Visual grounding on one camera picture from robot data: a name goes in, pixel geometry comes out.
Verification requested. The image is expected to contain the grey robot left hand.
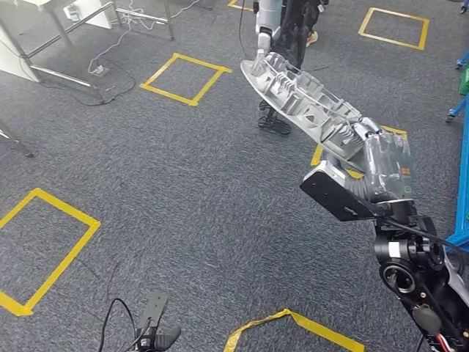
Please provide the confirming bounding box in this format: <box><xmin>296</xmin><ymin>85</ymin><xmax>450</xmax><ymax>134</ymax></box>
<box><xmin>133</xmin><ymin>324</ymin><xmax>182</xmax><ymax>352</ymax></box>

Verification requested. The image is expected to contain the silver wheel hubcap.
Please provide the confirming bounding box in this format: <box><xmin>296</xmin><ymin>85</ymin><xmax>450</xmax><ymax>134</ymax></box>
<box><xmin>241</xmin><ymin>51</ymin><xmax>367</xmax><ymax>161</ymax></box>

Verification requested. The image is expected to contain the blue metal shelf rack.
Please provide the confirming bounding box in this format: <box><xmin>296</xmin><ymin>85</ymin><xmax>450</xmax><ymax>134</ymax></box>
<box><xmin>445</xmin><ymin>45</ymin><xmax>469</xmax><ymax>254</ymax></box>

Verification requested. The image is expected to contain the white power strip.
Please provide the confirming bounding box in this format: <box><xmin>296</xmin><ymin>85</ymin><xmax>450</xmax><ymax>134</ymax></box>
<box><xmin>87</xmin><ymin>63</ymin><xmax>110</xmax><ymax>78</ymax></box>

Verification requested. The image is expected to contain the white humanoid robot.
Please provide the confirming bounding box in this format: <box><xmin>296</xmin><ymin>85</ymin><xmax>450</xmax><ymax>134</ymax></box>
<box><xmin>253</xmin><ymin>0</ymin><xmax>285</xmax><ymax>62</ymax></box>

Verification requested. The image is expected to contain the person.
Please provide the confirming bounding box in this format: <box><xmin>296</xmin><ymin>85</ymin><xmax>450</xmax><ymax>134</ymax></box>
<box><xmin>273</xmin><ymin>0</ymin><xmax>329</xmax><ymax>71</ymax></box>

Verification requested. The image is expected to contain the black coiled cable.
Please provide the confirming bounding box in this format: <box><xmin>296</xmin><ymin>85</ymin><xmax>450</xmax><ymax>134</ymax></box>
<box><xmin>257</xmin><ymin>99</ymin><xmax>293</xmax><ymax>137</ymax></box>

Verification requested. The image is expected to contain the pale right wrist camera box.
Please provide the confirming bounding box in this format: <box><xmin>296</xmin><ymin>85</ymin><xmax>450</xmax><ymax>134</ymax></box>
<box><xmin>310</xmin><ymin>160</ymin><xmax>347</xmax><ymax>182</ymax></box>

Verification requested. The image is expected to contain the white cable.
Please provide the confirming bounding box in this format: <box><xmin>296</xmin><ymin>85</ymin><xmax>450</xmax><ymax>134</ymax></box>
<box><xmin>87</xmin><ymin>0</ymin><xmax>201</xmax><ymax>74</ymax></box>

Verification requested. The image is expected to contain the white metal frame table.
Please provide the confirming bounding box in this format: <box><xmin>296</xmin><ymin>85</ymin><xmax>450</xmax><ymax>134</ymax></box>
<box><xmin>0</xmin><ymin>0</ymin><xmax>176</xmax><ymax>159</ymax></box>

